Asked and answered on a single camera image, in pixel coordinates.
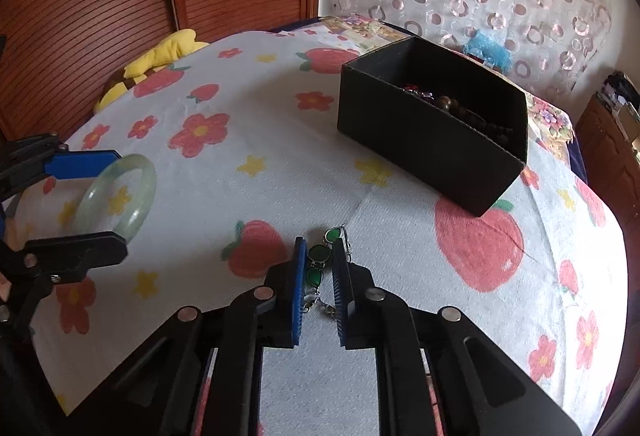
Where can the yellow pillow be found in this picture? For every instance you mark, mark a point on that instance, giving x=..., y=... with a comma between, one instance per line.
x=175, y=46

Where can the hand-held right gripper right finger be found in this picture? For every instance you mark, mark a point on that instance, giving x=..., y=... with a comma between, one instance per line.
x=341, y=291

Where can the pale green jade bangle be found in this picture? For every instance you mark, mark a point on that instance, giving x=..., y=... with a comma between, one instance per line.
x=145, y=186

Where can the floral printed blanket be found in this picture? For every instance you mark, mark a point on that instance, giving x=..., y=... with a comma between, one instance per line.
x=550, y=121

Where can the blue fluffy bag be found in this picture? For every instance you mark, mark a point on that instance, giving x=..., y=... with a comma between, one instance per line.
x=487, y=48

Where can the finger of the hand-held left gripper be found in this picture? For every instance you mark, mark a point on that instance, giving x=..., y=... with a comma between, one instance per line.
x=80, y=164
x=75, y=251

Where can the black cardboard box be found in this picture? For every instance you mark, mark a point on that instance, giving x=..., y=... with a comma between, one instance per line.
x=425, y=156

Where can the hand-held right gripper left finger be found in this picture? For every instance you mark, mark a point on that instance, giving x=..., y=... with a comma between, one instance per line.
x=299, y=291

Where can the dark blue bed sheet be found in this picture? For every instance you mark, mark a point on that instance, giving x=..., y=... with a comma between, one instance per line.
x=578, y=161

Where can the pile of dark clothes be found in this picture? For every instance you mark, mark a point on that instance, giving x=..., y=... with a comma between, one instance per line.
x=617, y=88

